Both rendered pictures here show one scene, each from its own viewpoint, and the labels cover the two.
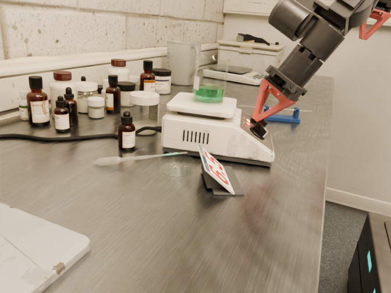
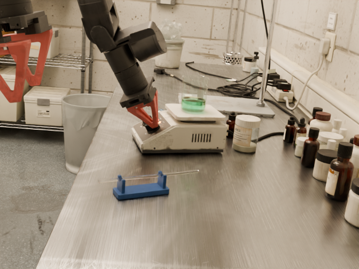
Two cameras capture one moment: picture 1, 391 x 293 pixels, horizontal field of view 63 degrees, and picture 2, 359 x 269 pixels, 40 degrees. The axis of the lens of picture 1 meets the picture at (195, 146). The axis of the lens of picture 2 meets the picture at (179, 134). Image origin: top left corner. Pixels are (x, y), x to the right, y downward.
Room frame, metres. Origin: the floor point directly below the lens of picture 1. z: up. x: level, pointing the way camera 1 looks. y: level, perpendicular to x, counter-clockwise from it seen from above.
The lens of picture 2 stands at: (1.58, -0.50, 1.12)
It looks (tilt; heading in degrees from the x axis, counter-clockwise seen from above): 17 degrees down; 155
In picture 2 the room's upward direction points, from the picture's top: 5 degrees clockwise
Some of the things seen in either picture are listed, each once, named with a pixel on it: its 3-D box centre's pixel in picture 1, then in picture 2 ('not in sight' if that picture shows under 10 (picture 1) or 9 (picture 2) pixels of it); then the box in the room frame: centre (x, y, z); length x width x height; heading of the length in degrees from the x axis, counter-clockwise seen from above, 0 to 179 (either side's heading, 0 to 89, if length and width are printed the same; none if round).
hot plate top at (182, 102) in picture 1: (203, 103); (194, 111); (0.58, -0.01, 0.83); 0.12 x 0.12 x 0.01; 83
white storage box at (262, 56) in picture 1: (251, 56); not in sight; (1.75, -0.25, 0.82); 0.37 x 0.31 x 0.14; 162
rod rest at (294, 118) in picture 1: (280, 113); (141, 184); (0.82, -0.22, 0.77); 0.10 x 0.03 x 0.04; 93
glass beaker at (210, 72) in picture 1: (210, 80); (194, 95); (0.58, -0.02, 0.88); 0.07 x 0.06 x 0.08; 166
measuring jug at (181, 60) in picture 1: (184, 63); not in sight; (1.19, 0.07, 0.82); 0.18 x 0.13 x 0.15; 30
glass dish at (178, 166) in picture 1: (176, 165); not in sight; (0.45, 0.03, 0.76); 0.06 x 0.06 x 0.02
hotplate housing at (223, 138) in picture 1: (214, 127); (182, 129); (0.57, -0.03, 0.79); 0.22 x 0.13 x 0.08; 83
